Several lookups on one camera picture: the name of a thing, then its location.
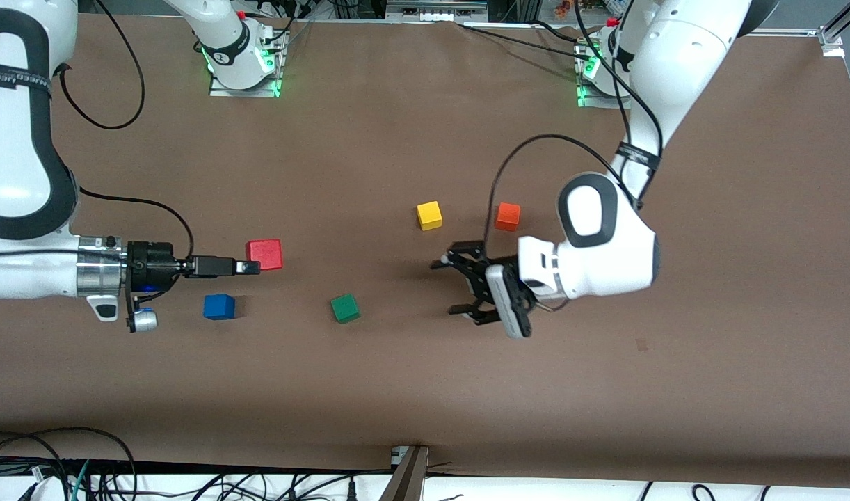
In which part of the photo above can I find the red wooden block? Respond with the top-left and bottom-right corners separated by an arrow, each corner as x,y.
246,239 -> 284,271

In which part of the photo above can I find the blue wooden block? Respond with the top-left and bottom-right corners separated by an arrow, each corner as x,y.
202,294 -> 236,321

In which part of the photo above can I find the green wooden block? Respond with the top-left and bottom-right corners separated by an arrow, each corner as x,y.
330,293 -> 361,324

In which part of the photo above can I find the table cover sheet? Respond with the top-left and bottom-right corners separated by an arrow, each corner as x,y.
0,14 -> 850,488

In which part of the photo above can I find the aluminium strut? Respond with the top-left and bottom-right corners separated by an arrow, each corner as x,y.
380,445 -> 431,501

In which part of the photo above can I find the white grey device box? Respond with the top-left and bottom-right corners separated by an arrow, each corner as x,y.
385,0 -> 490,23

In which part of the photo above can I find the diagonal aluminium profile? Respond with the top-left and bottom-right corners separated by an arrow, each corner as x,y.
825,0 -> 850,42

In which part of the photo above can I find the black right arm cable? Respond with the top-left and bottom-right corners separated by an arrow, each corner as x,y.
58,0 -> 196,264

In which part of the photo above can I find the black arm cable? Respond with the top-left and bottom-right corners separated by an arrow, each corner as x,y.
482,28 -> 666,260
58,0 -> 196,264

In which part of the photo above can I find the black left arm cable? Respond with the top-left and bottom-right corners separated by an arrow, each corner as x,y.
482,28 -> 666,260

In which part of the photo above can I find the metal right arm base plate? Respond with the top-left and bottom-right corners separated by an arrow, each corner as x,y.
208,68 -> 282,98

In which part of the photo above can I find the black looped cable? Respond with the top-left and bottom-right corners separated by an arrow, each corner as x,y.
0,427 -> 139,501

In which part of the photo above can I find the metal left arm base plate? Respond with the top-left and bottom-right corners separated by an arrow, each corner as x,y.
577,80 -> 632,110

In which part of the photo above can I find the green cable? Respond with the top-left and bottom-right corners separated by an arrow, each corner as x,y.
69,459 -> 92,501

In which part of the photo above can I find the thin black base cable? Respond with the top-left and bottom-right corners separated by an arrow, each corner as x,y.
258,10 -> 314,49

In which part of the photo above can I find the aluminium frame rail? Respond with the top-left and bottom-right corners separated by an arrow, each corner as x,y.
745,26 -> 847,37

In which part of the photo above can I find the aluminium corner bracket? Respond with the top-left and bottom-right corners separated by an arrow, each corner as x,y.
818,24 -> 847,58

